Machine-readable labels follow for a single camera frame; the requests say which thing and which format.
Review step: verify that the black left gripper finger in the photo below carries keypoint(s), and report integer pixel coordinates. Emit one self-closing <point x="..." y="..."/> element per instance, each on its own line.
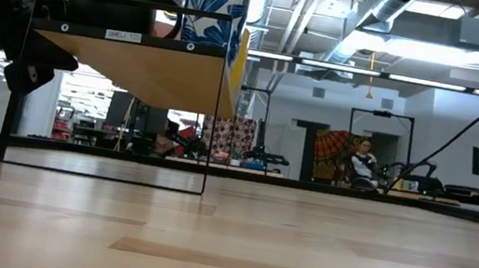
<point x="48" y="55"/>
<point x="29" y="78"/>

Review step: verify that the black aluminium table frame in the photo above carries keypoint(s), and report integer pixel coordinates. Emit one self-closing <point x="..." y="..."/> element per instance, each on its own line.
<point x="77" y="150"/>

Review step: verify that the dark door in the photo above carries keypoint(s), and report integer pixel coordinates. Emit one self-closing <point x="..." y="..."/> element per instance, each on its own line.
<point x="308" y="153"/>

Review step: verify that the white shelf label sticker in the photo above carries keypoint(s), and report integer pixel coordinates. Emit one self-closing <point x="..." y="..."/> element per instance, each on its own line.
<point x="123" y="36"/>

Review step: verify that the ceiling strip light rail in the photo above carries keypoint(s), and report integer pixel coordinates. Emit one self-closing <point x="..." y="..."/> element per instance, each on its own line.
<point x="347" y="68"/>

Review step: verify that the yellow hanging pendant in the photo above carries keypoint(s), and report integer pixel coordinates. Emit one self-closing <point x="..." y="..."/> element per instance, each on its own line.
<point x="368" y="93"/>

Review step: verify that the person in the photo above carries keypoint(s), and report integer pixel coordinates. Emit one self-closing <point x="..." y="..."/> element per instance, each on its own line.
<point x="363" y="163"/>

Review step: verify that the black metal stand frame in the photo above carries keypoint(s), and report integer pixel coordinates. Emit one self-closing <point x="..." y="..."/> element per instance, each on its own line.
<point x="383" y="113"/>

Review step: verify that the orange patterned cloth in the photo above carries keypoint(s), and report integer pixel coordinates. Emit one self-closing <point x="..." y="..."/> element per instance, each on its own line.
<point x="331" y="151"/>

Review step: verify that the pink mug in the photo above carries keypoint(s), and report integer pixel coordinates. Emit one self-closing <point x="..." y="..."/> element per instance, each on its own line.
<point x="162" y="30"/>

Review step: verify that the red cart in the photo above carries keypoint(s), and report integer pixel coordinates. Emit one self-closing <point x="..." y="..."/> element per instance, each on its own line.
<point x="60" y="130"/>

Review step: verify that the white column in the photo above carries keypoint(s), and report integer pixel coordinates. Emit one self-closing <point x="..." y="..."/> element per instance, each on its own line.
<point x="39" y="106"/>

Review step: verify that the black metal wooden shelf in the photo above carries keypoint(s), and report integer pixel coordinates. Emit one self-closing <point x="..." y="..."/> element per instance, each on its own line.
<point x="149" y="74"/>

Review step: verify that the red patterned cloth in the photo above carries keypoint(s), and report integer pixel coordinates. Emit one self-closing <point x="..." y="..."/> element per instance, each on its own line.
<point x="225" y="134"/>

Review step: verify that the black background robot arm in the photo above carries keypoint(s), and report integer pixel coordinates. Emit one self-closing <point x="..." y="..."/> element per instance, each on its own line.
<point x="264" y="157"/>
<point x="193" y="146"/>
<point x="429" y="184"/>

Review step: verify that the white blue floral mug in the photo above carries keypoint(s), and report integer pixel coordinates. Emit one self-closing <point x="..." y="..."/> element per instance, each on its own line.
<point x="215" y="8"/>

